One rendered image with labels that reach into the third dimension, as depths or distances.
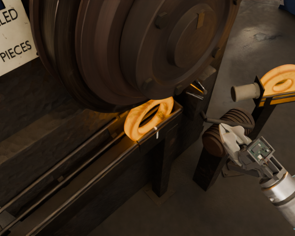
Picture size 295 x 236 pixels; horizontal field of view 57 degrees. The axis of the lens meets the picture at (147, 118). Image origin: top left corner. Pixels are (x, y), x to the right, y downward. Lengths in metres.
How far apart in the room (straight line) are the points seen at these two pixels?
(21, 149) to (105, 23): 0.40
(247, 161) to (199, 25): 0.45
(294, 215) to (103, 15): 0.69
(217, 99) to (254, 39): 0.74
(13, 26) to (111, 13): 0.20
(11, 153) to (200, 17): 0.51
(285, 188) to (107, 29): 0.62
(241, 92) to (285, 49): 1.46
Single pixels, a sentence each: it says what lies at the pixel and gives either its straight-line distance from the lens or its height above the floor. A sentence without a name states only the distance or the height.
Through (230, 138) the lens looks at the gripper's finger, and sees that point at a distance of 0.82.
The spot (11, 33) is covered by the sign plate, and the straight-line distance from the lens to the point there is 0.57.
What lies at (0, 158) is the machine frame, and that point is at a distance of 0.73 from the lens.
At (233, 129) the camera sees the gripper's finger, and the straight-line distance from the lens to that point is 0.85.
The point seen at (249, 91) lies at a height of 0.69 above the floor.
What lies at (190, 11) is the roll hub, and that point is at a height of 1.17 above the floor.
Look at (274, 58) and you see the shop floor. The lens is 2.36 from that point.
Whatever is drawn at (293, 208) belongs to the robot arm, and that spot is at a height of 0.72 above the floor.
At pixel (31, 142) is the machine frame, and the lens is 0.72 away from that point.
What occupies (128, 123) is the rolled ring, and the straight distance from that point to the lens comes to 0.79.
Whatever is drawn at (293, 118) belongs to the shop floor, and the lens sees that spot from 2.01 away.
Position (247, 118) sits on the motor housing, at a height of 0.52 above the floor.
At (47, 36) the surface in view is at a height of 1.17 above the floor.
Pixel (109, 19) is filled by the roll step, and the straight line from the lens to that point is 0.44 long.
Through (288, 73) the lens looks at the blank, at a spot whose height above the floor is 0.77.
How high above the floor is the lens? 1.44
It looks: 54 degrees down
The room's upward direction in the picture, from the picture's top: straight up
